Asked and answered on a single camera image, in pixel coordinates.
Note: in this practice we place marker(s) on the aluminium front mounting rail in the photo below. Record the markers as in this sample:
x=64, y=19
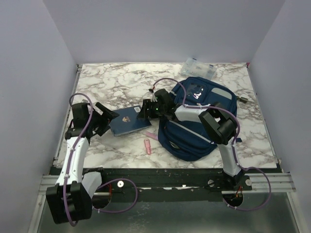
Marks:
x=181, y=201

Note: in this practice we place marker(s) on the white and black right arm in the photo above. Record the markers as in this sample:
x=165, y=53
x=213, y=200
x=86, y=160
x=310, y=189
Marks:
x=222, y=128

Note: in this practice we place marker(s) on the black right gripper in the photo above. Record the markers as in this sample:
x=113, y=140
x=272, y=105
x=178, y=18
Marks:
x=146, y=105

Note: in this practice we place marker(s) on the navy blue student backpack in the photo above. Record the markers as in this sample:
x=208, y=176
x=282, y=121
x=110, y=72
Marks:
x=188, y=140

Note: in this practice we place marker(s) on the pink highlighter pen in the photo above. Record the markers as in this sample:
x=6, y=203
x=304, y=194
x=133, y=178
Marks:
x=151, y=135

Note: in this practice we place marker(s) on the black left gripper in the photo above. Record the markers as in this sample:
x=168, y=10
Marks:
x=108, y=115

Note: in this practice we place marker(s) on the black and white cylinder tool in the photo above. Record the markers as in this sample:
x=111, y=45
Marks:
x=242, y=99

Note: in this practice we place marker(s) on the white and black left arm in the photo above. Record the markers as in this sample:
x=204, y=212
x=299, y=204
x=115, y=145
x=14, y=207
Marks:
x=70, y=199

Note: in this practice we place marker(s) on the dark blue thin notebook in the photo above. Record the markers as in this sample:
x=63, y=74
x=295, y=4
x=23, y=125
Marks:
x=127, y=121

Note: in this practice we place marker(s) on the clear plastic screw organiser box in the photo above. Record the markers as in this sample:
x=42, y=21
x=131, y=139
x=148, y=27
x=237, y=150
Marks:
x=194, y=68

